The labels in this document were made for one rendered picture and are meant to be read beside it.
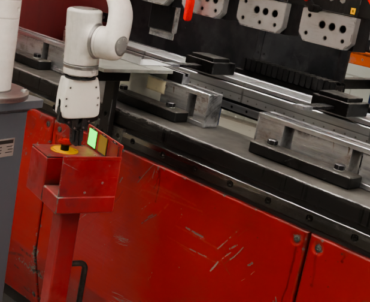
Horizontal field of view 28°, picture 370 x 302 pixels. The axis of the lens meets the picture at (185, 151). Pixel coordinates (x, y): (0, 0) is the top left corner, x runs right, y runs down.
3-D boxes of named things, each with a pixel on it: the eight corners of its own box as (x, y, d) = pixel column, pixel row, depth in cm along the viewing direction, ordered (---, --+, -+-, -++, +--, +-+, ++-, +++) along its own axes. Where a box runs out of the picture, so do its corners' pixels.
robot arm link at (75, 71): (91, 59, 186) (90, 71, 187) (58, 59, 181) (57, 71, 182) (106, 66, 179) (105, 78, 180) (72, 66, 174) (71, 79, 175)
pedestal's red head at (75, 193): (26, 186, 199) (35, 121, 195) (80, 186, 208) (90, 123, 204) (55, 214, 183) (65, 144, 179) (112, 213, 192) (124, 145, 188)
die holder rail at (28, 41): (-7, 48, 274) (-4, 22, 272) (7, 48, 279) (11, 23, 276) (78, 80, 243) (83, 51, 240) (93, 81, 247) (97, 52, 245)
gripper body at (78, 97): (93, 68, 186) (90, 111, 190) (54, 68, 181) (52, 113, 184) (106, 75, 180) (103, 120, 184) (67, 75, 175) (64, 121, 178)
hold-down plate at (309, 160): (247, 151, 191) (249, 139, 190) (260, 150, 195) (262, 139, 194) (348, 190, 172) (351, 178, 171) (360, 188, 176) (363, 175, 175)
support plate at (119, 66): (61, 57, 208) (62, 53, 208) (131, 60, 227) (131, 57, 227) (103, 72, 197) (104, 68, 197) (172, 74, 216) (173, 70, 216)
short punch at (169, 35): (146, 33, 223) (152, 1, 221) (151, 33, 225) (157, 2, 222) (170, 40, 217) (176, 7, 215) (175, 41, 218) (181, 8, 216)
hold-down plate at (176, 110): (103, 95, 227) (105, 85, 226) (117, 95, 231) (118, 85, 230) (173, 122, 208) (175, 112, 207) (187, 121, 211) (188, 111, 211)
